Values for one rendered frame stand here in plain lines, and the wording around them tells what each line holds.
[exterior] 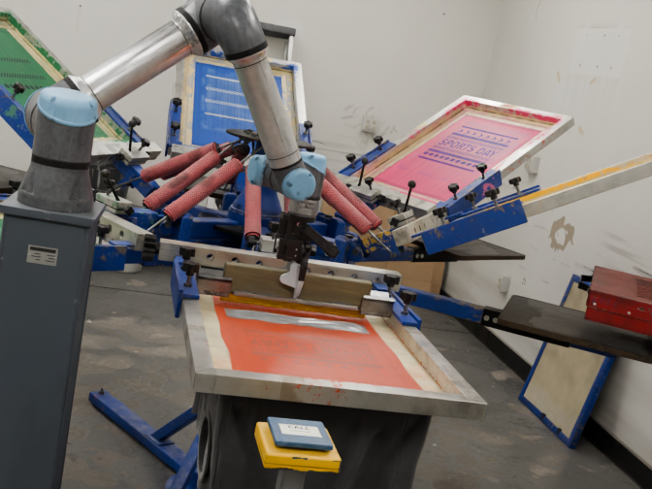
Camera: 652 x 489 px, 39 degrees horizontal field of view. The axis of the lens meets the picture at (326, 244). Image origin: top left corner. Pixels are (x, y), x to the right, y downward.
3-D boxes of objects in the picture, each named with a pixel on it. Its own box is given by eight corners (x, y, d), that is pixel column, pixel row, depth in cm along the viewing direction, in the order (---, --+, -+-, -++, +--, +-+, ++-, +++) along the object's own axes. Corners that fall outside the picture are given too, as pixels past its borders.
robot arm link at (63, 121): (35, 158, 179) (44, 89, 177) (25, 146, 191) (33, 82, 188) (96, 165, 185) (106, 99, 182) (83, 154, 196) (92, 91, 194)
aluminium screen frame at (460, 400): (483, 421, 183) (487, 404, 182) (192, 391, 169) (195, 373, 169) (382, 306, 258) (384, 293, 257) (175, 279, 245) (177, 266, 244)
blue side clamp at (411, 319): (416, 346, 230) (422, 320, 228) (398, 344, 228) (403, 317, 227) (385, 310, 258) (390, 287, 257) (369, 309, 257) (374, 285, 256)
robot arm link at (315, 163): (290, 148, 227) (320, 152, 231) (282, 192, 230) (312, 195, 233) (303, 154, 221) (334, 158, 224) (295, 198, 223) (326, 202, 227)
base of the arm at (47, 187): (9, 204, 181) (16, 154, 179) (24, 192, 195) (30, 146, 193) (87, 216, 183) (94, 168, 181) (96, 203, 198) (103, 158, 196)
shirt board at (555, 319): (646, 352, 298) (652, 329, 297) (649, 386, 260) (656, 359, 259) (270, 255, 335) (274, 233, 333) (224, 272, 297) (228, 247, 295)
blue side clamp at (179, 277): (195, 320, 217) (200, 292, 215) (174, 317, 216) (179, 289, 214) (188, 285, 245) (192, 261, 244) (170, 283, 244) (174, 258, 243)
